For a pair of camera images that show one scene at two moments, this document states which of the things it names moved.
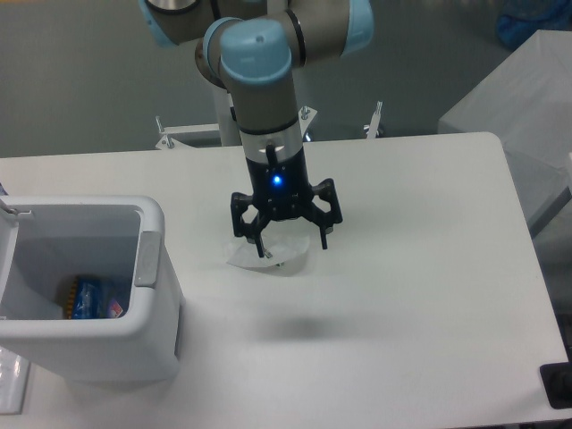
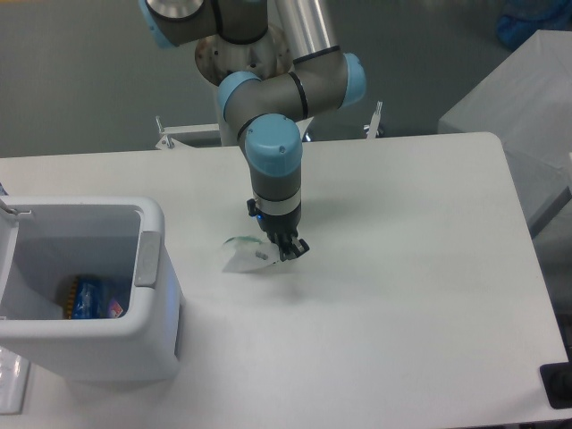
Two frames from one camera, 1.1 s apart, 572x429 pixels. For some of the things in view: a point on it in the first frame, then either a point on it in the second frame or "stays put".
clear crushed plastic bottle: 96,302 stays put
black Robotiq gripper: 281,189 -> 280,227
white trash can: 46,240 stays put
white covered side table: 526,102 stays put
